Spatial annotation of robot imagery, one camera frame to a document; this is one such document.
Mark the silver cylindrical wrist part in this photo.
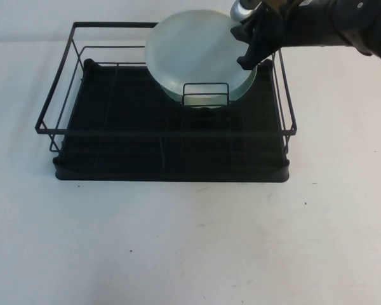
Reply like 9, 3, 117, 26
229, 0, 258, 21

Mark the green round plate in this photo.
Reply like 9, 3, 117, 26
160, 63, 258, 111

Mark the white round plate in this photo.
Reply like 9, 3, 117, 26
145, 10, 258, 92

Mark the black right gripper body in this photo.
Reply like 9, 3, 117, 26
248, 0, 290, 64

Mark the black wire dish rack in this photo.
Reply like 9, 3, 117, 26
35, 20, 298, 153

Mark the black plastic drip tray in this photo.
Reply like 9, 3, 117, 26
51, 58, 291, 184

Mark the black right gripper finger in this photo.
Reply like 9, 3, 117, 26
236, 50, 259, 71
231, 21, 256, 42

